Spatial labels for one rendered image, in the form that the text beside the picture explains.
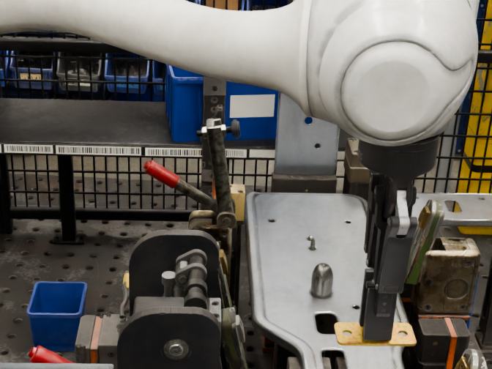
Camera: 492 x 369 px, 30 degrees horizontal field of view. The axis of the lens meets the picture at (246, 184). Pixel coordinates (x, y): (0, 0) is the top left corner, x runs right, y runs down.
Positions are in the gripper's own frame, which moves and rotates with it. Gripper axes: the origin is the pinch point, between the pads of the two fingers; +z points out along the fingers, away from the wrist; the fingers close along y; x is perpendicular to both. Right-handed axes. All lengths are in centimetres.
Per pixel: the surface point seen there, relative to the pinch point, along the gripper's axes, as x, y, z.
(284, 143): -3, -73, 15
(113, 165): -56, -282, 121
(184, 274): -20.4, -11.1, 3.8
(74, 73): -61, -214, 54
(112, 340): -29.1, -11.3, 13.4
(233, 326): -14.4, -12.3, 11.8
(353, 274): 4.9, -38.9, 21.1
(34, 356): -35.7, 1.8, 5.8
